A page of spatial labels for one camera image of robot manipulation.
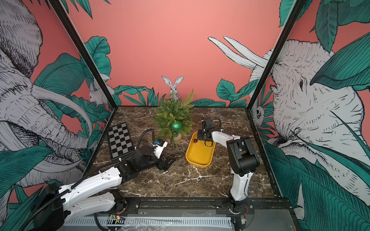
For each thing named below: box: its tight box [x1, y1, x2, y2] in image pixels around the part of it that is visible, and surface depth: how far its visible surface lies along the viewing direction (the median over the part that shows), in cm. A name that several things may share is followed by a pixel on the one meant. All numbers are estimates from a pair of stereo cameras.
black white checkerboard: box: [107, 122, 135, 162], surface depth 97 cm
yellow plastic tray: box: [185, 130, 216, 168], surface depth 93 cm
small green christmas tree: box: [152, 89, 197, 149], surface depth 77 cm
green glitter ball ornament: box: [171, 120, 183, 132], surface depth 73 cm
